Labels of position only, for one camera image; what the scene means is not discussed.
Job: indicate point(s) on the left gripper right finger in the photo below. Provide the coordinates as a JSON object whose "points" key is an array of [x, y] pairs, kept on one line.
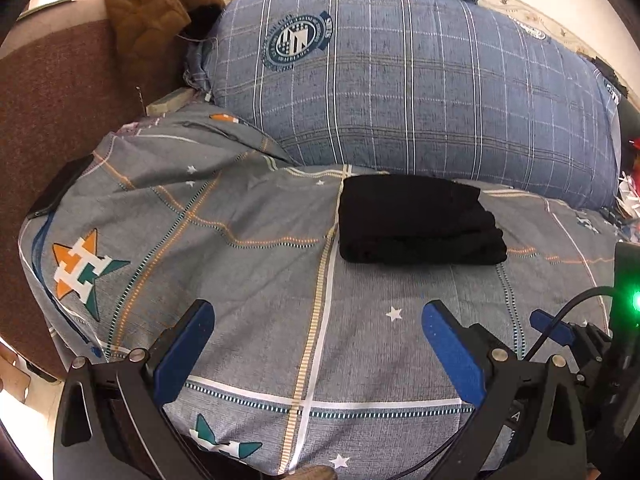
{"points": [[527, 422]]}

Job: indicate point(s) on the grey star patterned bedsheet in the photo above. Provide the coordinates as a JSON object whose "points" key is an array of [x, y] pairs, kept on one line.
{"points": [[313, 360]]}

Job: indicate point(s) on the black pants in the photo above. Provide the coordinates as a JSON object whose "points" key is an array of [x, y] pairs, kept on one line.
{"points": [[405, 220]]}

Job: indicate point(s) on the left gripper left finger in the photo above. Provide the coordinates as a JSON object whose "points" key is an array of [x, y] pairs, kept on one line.
{"points": [[111, 423]]}

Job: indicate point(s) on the red items pile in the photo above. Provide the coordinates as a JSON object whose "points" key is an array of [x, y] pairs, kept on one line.
{"points": [[628, 190]]}

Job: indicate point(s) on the brown wooden headboard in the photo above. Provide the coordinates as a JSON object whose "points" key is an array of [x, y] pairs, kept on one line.
{"points": [[62, 90]]}

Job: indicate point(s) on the blue plaid pillow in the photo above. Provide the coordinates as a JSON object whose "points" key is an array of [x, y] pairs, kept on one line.
{"points": [[443, 88]]}

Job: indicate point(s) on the brown quilted jacket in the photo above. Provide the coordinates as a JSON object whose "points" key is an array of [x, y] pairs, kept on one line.
{"points": [[145, 29]]}

